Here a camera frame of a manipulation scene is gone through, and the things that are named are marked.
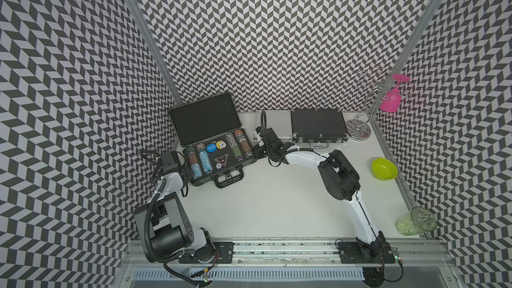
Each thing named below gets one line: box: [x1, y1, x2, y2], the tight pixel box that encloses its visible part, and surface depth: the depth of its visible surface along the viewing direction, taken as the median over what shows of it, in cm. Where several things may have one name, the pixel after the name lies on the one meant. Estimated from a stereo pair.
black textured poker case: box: [290, 108, 350, 144], surface depth 107 cm
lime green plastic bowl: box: [371, 157, 398, 181], surface depth 95 cm
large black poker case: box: [168, 92, 258, 189], surface depth 99 cm
